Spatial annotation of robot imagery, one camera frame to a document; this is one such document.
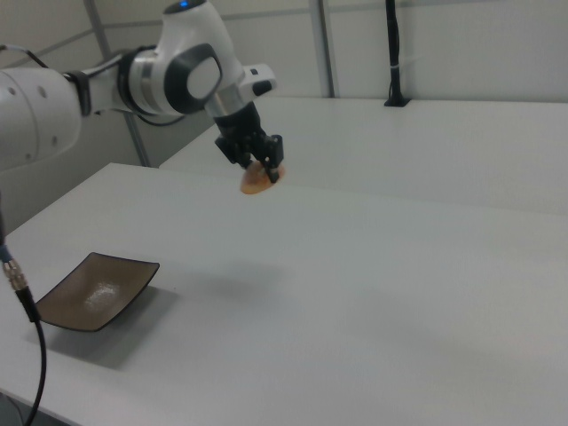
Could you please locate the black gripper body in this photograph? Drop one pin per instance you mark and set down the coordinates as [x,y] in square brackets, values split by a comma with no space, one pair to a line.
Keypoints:
[242,133]

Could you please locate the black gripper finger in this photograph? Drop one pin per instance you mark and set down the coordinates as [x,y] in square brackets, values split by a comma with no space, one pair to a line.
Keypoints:
[247,162]
[273,172]

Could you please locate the orange slice toy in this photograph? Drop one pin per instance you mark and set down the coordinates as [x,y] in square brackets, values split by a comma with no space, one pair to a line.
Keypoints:
[255,183]

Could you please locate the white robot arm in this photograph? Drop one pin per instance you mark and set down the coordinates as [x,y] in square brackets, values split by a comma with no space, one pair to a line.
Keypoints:
[40,111]

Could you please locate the brown square ceramic plate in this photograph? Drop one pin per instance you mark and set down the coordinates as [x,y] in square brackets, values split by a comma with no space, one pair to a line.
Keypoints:
[97,293]

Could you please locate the grey metal partition post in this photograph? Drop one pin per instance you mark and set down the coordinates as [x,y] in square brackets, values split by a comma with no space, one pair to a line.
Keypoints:
[326,49]

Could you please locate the black camera pole with base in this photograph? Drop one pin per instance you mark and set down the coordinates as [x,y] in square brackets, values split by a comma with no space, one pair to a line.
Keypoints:
[394,53]

